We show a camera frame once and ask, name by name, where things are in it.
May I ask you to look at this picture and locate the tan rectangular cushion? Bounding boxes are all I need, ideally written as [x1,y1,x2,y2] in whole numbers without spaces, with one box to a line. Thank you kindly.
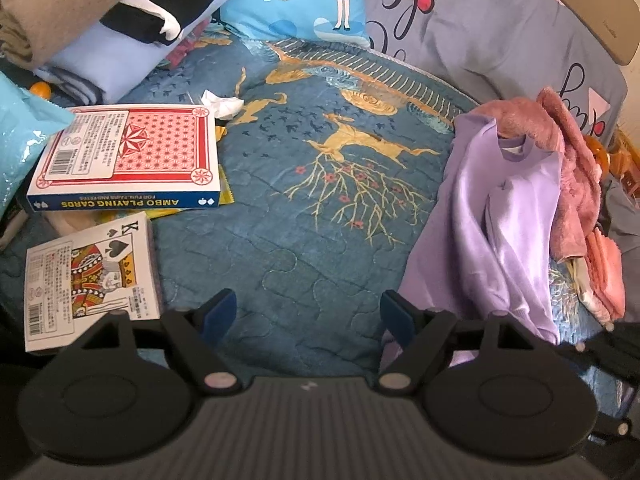
[561,0,639,65]

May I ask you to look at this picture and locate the light blue folded garment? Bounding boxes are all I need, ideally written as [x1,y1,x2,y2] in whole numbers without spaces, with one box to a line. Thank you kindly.
[34,0,228,105]

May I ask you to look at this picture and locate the folded pink towel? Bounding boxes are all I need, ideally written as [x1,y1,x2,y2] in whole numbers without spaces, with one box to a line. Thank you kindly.
[586,228,626,324]

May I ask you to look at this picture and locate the folded white floral cloth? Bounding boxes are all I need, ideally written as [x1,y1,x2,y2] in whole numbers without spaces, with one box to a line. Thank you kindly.
[566,258,612,326]

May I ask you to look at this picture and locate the king of spades card box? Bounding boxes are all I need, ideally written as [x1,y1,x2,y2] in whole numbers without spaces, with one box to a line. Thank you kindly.
[24,212,162,352]

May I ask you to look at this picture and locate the crumpled white tissue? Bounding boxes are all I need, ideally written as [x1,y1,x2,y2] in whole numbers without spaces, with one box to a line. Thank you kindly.
[201,90,244,122]

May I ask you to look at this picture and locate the blue gold patterned quilt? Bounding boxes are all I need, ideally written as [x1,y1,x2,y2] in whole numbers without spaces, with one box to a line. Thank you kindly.
[0,19,626,418]

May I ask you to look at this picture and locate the grey printed sofa cover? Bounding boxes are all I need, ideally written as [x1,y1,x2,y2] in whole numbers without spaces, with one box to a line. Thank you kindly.
[364,0,627,144]

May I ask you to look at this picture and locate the purple sweatshirt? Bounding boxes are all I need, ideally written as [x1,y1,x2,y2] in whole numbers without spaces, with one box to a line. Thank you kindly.
[399,114,560,344]

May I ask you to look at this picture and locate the black white garment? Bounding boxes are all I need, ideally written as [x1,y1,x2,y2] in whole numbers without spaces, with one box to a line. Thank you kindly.
[100,0,227,46]

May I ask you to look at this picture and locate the grey cloth on armrest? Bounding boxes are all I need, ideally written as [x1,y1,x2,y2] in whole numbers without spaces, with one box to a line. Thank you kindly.
[600,174,640,322]

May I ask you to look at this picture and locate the pink fleece garment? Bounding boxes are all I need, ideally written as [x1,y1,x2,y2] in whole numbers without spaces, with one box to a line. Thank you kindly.
[472,87,602,261]

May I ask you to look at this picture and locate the blue cartoon police pillow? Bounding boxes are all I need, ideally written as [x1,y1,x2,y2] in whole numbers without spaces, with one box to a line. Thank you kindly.
[220,0,369,48]

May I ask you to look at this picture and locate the red playing card box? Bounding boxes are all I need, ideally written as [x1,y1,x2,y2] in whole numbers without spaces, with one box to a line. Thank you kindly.
[26,104,221,211]

